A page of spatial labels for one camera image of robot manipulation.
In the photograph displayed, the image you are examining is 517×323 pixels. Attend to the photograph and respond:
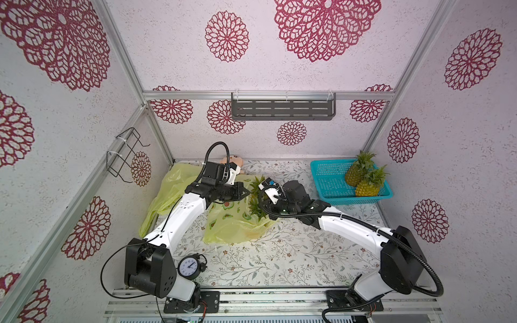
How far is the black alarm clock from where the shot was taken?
794mm

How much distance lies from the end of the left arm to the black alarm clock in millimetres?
313

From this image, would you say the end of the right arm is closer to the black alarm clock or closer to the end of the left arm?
the end of the left arm

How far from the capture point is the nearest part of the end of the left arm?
23.0 inches

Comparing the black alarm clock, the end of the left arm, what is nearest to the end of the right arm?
the end of the left arm
